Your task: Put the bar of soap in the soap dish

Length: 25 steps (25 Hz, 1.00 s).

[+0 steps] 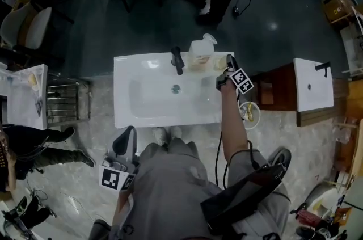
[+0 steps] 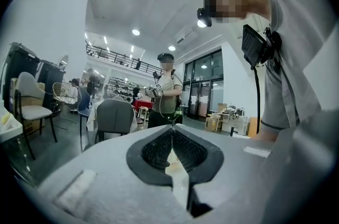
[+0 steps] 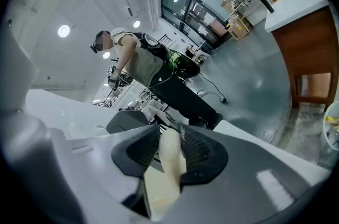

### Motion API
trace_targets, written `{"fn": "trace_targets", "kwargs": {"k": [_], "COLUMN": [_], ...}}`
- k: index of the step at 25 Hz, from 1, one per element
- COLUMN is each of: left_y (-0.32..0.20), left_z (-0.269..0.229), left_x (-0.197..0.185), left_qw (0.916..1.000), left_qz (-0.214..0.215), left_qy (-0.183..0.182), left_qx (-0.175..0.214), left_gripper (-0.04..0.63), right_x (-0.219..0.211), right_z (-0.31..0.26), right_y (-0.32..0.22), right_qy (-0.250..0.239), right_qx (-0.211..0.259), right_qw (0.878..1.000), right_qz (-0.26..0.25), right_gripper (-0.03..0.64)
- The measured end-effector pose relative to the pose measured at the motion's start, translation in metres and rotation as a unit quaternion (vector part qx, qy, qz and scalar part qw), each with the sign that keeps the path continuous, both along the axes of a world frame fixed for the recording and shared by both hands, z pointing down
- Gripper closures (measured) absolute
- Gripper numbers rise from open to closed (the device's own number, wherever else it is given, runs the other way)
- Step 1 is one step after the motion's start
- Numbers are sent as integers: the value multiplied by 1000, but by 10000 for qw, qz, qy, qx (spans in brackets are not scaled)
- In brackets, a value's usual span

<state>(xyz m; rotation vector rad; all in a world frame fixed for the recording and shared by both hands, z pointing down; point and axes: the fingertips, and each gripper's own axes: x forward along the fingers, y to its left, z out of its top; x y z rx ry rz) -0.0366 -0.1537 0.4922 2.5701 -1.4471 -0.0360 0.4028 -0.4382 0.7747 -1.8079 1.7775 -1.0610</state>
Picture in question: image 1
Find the black wicker chair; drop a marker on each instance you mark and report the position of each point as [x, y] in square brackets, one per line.
[283, 156]

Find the yellow wrapper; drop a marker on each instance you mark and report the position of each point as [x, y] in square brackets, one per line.
[249, 111]

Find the round metal sink drain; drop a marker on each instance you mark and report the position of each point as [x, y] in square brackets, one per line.
[175, 88]

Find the black angular faucet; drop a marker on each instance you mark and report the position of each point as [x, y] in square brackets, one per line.
[323, 67]

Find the person's right shoe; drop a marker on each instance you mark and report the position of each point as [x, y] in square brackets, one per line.
[175, 132]

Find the grey upholstered armchair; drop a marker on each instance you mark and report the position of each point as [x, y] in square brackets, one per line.
[39, 29]

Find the cardboard box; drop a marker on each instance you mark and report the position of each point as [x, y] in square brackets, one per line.
[337, 7]

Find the white vanity sink top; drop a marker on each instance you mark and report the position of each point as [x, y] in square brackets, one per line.
[314, 97]

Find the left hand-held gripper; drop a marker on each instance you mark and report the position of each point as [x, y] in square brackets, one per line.
[113, 173]

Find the wooden vanity cabinet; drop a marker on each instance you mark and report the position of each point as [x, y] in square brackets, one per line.
[269, 91]

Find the white ceramic sink basin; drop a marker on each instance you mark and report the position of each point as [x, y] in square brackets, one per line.
[153, 108]
[20, 108]

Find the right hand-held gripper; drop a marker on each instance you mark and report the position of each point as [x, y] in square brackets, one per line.
[239, 80]

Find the white mesh waste bin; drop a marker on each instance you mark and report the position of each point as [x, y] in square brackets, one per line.
[253, 122]

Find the person's left forearm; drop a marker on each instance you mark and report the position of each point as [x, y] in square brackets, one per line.
[123, 200]

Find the metal rack sink stand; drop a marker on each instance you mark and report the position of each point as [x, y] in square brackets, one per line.
[68, 102]

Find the black chest-mounted device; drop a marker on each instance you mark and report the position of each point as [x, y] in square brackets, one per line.
[244, 199]

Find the person's grey clothing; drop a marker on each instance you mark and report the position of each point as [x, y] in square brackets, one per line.
[170, 190]

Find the wooden steps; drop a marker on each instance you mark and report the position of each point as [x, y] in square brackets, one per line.
[343, 100]

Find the red bag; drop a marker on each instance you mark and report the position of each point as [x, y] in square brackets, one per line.
[307, 217]

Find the white tub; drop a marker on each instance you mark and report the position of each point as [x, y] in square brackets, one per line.
[320, 199]

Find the person's left shoe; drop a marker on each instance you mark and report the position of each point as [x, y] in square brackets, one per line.
[161, 135]

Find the person's shoe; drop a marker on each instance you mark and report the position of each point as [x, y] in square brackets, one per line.
[161, 135]
[175, 132]

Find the black cylindrical faucet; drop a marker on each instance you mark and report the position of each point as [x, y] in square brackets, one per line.
[177, 60]

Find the person's right forearm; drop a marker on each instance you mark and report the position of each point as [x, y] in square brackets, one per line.
[232, 125]

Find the clear pump soap bottle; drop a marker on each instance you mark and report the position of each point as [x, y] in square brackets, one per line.
[200, 51]

